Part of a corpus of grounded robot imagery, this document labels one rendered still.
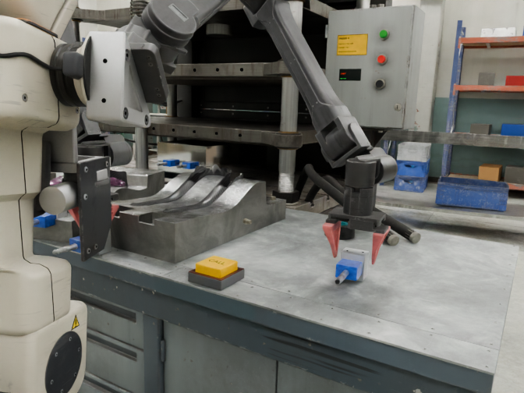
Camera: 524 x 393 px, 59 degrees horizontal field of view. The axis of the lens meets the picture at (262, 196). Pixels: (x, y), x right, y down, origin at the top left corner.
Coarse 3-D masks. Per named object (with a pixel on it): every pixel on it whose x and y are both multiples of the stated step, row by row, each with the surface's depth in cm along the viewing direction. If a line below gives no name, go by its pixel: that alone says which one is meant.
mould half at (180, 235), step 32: (160, 192) 129; (192, 192) 126; (224, 192) 122; (256, 192) 124; (128, 224) 105; (160, 224) 100; (192, 224) 103; (224, 224) 113; (256, 224) 127; (160, 256) 101; (192, 256) 104
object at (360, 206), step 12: (348, 192) 90; (360, 192) 88; (372, 192) 89; (348, 204) 90; (360, 204) 89; (372, 204) 90; (336, 216) 91; (348, 216) 90; (360, 216) 89; (372, 216) 89; (384, 216) 91
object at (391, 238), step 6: (324, 180) 146; (318, 186) 148; (324, 186) 143; (330, 186) 142; (330, 192) 141; (336, 192) 139; (336, 198) 138; (342, 198) 135; (342, 204) 135; (390, 234) 118; (384, 240) 119; (390, 240) 116; (396, 240) 117
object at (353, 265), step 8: (344, 256) 94; (352, 256) 93; (360, 256) 92; (368, 256) 95; (336, 264) 91; (344, 264) 90; (352, 264) 91; (360, 264) 91; (336, 272) 91; (344, 272) 88; (352, 272) 89; (360, 272) 92; (336, 280) 86; (352, 280) 90; (360, 280) 93
